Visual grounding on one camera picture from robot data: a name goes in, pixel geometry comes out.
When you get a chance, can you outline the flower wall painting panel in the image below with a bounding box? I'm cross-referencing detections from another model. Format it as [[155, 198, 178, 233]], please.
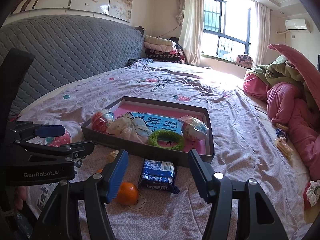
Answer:
[[109, 0, 133, 22]]

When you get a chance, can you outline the dark cardboard box tray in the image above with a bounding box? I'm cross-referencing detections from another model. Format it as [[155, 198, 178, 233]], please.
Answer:
[[80, 96, 215, 167]]

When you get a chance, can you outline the white air conditioner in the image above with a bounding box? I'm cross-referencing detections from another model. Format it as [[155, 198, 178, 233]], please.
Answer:
[[284, 18, 307, 30]]

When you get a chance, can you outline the person's left hand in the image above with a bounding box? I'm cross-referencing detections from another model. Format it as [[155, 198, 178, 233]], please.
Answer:
[[15, 187, 27, 209]]

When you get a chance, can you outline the yellow biscuit packet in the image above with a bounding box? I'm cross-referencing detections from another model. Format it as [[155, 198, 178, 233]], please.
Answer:
[[274, 137, 294, 158]]

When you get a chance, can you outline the dark blue patterned cloth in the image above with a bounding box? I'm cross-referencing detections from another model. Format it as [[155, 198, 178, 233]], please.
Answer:
[[128, 57, 153, 67]]

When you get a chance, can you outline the white printed snack bag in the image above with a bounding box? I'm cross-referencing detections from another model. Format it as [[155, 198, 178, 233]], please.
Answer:
[[178, 115, 209, 142]]

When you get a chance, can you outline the window ledge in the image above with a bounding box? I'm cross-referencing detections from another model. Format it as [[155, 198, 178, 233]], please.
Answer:
[[201, 53, 248, 79]]

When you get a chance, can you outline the white plastic bag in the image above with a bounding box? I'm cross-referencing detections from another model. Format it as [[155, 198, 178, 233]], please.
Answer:
[[107, 112, 153, 144]]

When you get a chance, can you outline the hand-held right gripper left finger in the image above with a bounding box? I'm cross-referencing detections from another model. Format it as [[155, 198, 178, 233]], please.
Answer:
[[30, 149, 129, 240]]

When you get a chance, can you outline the green fuzzy ring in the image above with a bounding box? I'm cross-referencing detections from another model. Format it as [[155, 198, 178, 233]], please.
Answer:
[[148, 131, 185, 151]]

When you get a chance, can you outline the cream folded quilt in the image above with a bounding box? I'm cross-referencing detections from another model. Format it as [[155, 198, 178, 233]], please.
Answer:
[[144, 35, 177, 52]]

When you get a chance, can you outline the green blanket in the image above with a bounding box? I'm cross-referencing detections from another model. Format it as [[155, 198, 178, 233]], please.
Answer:
[[247, 55, 320, 115]]

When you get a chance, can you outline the floral strawberry bedspread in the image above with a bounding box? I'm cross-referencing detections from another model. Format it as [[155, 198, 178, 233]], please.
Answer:
[[15, 61, 313, 240]]

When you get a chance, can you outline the magenta fleece blanket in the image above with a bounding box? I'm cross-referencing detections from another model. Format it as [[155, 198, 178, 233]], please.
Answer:
[[266, 82, 320, 180]]

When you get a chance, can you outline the grey quilted headboard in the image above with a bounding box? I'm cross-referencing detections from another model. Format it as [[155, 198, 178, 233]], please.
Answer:
[[0, 15, 147, 120]]

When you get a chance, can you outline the blue snack packet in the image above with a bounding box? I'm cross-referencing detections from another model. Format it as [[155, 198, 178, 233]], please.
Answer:
[[138, 158, 180, 194]]

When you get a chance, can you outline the patterned folded blanket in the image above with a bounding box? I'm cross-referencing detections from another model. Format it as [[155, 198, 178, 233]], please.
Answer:
[[236, 54, 253, 67]]

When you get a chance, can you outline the dark checked folded blanket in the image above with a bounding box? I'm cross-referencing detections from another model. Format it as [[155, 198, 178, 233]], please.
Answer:
[[145, 47, 185, 64]]

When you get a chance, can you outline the window with dark frame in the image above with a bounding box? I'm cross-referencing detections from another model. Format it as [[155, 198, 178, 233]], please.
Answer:
[[203, 0, 259, 62]]

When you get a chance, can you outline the pink quilt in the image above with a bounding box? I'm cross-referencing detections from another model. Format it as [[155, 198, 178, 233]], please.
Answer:
[[243, 44, 320, 120]]

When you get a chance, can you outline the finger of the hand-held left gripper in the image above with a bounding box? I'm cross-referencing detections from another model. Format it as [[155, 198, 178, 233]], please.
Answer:
[[6, 120, 66, 143], [14, 140, 95, 158]]

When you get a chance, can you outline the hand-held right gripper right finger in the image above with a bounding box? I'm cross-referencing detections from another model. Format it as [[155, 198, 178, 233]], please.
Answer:
[[187, 149, 283, 240]]

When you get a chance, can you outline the cream curtain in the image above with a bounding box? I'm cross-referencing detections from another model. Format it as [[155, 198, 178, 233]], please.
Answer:
[[176, 0, 205, 67], [250, 1, 270, 67]]

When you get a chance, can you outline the white red scrunchie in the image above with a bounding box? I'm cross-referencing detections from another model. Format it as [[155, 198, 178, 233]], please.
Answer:
[[303, 180, 320, 208]]

